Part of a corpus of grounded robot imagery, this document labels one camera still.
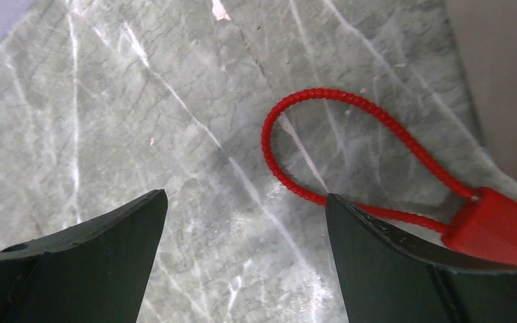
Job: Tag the beige plastic toolbox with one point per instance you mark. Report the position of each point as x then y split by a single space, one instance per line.
486 37

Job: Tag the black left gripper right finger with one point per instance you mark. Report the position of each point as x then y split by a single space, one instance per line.
389 275

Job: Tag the red cable lock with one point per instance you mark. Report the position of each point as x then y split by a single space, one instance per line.
485 227

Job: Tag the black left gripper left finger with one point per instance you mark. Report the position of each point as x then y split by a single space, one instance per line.
95 271

